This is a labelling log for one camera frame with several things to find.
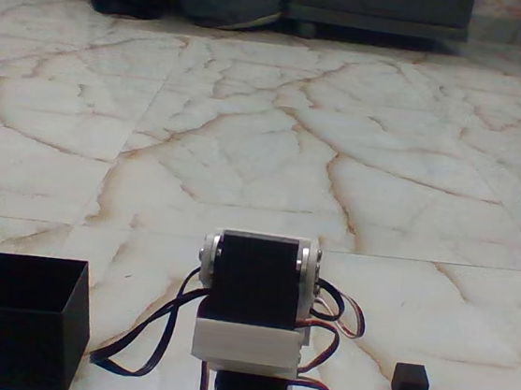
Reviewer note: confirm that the small black cube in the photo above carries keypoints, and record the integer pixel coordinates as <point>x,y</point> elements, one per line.
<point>410,386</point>

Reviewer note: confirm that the dark rolling cabinet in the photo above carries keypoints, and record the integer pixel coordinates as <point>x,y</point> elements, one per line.
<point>381,6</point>

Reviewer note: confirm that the black box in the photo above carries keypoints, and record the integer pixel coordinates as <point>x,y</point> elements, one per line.
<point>22,346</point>

